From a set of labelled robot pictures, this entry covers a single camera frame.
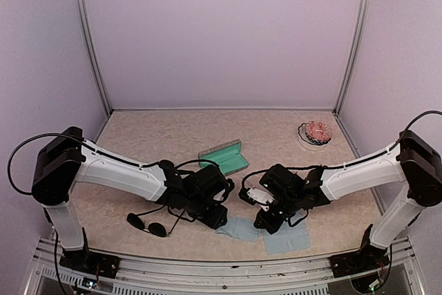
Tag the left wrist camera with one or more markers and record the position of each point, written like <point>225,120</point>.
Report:
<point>211,184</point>

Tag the right aluminium corner post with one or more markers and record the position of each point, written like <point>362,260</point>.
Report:
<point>363,9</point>

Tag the left aluminium corner post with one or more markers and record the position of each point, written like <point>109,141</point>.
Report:
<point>87,35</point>

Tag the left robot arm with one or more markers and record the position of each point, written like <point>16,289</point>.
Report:
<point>69,159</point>

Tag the black round sunglasses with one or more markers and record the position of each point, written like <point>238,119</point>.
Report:
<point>154,228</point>

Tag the aluminium corner post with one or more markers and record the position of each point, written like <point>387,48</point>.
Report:
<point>87,35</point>
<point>363,9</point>

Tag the aluminium front rail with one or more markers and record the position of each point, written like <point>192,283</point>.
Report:
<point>143,275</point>

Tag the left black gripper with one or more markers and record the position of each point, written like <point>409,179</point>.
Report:
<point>215,221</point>

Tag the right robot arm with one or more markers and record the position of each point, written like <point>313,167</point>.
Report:
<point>411,161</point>

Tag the blue cleaning cloth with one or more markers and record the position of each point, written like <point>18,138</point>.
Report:
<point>287,239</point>
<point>239,229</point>

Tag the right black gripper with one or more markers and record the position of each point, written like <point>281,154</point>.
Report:
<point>271,224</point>

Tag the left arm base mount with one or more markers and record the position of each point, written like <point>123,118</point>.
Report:
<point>90,262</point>

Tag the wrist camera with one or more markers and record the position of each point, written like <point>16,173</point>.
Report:
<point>254,196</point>
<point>211,184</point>

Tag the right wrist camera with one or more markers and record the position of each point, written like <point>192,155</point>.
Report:
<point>254,196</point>

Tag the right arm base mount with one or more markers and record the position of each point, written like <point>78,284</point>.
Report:
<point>367,257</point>

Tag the grey glasses case green lining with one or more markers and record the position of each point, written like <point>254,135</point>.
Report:
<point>227,155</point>

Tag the red patterned bowl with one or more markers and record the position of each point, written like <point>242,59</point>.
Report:
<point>314,135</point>

